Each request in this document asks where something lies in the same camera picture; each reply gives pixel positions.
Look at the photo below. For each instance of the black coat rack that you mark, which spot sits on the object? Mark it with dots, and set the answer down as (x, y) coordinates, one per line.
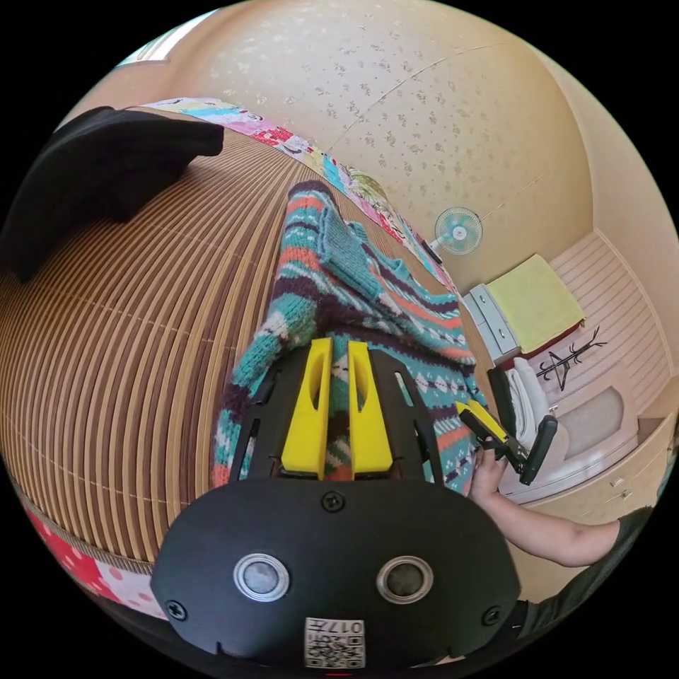
(562, 363)

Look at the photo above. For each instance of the grey drawer cabinet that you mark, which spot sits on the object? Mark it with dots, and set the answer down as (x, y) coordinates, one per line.
(530, 302)

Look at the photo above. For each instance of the person's right forearm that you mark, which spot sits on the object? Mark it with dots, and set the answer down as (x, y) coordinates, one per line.
(551, 530)

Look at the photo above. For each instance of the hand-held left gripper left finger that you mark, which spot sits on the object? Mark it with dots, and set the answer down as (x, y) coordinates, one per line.
(306, 419)

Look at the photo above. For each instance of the person's right hand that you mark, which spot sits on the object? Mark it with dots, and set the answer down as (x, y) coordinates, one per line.
(487, 477)

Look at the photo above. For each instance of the patterned knit sweater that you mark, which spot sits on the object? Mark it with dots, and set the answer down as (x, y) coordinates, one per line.
(339, 286)

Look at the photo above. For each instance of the teal electric fan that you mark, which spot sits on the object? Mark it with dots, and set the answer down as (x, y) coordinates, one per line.
(458, 232)

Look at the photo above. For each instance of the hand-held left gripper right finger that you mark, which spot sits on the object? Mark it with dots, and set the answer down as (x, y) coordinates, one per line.
(371, 424)

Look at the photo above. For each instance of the person's body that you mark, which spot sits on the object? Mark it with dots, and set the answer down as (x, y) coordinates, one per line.
(610, 599)

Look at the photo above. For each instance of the bed with woven mat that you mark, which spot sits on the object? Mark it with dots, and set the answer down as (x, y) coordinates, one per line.
(132, 371)

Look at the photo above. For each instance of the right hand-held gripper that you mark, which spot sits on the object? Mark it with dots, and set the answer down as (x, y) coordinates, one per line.
(506, 451)

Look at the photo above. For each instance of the black garment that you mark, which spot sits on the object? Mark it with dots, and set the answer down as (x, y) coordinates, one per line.
(106, 170)

